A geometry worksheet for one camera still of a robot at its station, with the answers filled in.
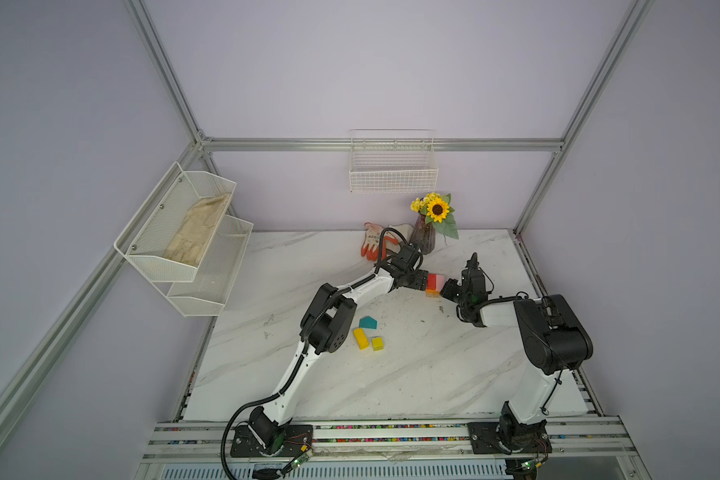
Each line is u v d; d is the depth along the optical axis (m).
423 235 1.10
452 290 0.91
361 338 0.90
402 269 0.82
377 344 0.90
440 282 0.98
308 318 0.65
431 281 0.99
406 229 1.17
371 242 1.15
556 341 0.51
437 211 0.95
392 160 0.95
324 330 0.61
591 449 0.73
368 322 0.96
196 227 0.81
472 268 0.88
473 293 0.79
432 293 1.00
